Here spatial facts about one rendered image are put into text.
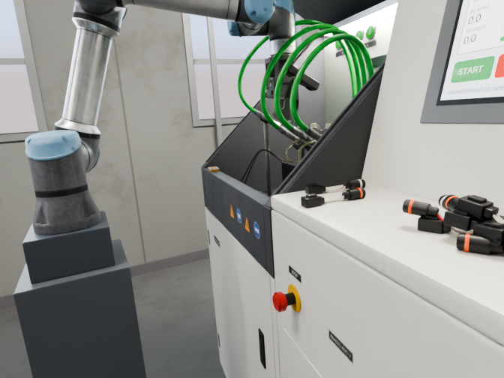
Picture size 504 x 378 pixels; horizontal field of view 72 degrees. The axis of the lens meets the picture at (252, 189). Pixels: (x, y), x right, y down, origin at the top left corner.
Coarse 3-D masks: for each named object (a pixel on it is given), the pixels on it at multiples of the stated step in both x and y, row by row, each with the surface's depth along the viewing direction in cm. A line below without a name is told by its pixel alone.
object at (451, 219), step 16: (416, 208) 46; (432, 208) 45; (448, 208) 47; (464, 208) 41; (480, 208) 39; (496, 208) 39; (432, 224) 44; (448, 224) 42; (464, 224) 40; (480, 224) 38; (496, 224) 37; (464, 240) 38; (480, 240) 37; (496, 240) 36
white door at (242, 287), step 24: (216, 240) 127; (216, 264) 133; (240, 264) 100; (216, 288) 140; (240, 288) 103; (264, 288) 82; (240, 312) 107; (264, 312) 84; (240, 336) 111; (264, 336) 87; (240, 360) 116; (264, 360) 89
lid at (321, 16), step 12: (300, 0) 129; (312, 0) 126; (324, 0) 123; (336, 0) 120; (348, 0) 117; (360, 0) 114; (372, 0) 111; (384, 0) 109; (300, 12) 137; (312, 12) 134; (324, 12) 130; (336, 12) 127; (348, 12) 123
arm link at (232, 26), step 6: (228, 24) 98; (234, 24) 95; (240, 24) 93; (264, 24) 97; (228, 30) 99; (234, 30) 96; (240, 30) 97; (246, 30) 94; (252, 30) 93; (258, 30) 96; (264, 30) 98; (234, 36) 99; (240, 36) 99; (246, 36) 100
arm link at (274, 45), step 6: (270, 42) 101; (276, 42) 99; (282, 42) 99; (294, 42) 101; (270, 48) 102; (276, 48) 100; (288, 48) 99; (294, 48) 101; (270, 54) 102; (282, 54) 100; (288, 54) 100
